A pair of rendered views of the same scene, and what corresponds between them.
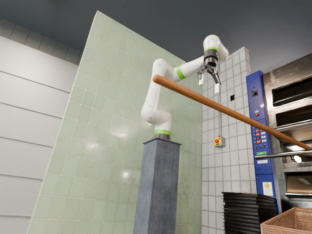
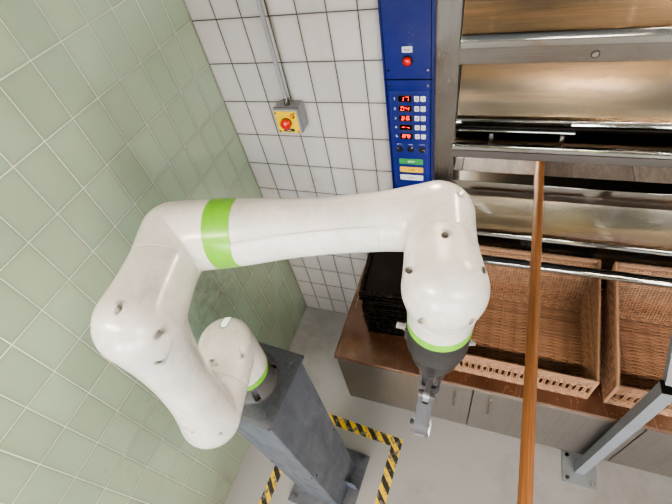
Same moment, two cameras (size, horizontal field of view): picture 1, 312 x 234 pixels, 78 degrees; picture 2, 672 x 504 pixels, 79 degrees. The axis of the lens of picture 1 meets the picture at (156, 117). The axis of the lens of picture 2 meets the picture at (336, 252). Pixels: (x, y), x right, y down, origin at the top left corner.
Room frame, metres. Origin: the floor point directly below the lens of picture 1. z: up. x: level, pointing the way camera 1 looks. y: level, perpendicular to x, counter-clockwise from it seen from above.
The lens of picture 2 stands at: (0.81, -0.07, 2.24)
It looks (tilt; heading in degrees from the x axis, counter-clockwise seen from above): 48 degrees down; 331
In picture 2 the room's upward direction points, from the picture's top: 14 degrees counter-clockwise
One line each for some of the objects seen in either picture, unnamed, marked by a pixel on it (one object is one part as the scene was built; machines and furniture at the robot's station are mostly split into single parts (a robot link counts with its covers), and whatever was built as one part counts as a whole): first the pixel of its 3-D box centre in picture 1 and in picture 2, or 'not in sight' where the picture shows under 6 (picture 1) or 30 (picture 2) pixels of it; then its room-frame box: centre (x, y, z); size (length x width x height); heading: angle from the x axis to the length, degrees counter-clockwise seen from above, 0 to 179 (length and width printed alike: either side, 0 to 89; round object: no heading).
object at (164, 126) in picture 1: (162, 123); (232, 358); (1.43, -0.06, 1.36); 0.16 x 0.13 x 0.19; 135
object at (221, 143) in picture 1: (219, 142); (290, 117); (2.07, -0.73, 1.46); 0.10 x 0.07 x 0.10; 32
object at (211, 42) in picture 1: (211, 46); (443, 289); (1.01, -0.32, 1.79); 0.13 x 0.11 x 0.14; 135
